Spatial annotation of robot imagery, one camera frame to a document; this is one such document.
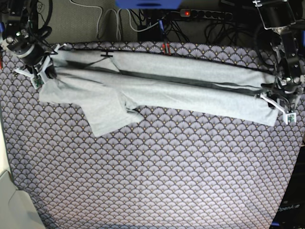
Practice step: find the black power strip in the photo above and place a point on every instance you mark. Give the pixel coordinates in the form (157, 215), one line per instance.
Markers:
(199, 15)

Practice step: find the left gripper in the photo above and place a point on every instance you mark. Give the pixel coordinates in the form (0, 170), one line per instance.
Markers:
(284, 95)

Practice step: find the black power adapter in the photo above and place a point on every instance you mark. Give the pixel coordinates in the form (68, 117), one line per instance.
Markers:
(153, 34)

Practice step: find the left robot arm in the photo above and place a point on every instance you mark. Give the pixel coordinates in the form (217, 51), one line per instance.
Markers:
(277, 16)

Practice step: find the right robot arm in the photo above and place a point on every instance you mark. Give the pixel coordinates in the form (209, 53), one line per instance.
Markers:
(23, 19)

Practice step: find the fan-patterned table cloth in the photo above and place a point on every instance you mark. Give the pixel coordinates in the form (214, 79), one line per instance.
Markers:
(175, 169)

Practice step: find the white plastic bin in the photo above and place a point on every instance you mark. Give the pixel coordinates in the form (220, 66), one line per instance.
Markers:
(17, 210)

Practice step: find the blue box overhead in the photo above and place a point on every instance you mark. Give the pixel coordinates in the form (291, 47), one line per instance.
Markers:
(148, 4)

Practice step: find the red table clamp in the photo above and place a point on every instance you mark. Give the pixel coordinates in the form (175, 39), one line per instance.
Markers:
(166, 48)

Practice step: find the black OpenArm box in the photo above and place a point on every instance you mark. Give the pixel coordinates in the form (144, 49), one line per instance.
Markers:
(291, 213)

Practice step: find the light grey T-shirt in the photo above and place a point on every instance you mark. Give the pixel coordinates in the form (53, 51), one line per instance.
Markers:
(109, 89)

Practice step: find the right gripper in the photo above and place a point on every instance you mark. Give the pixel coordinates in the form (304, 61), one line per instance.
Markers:
(38, 63)

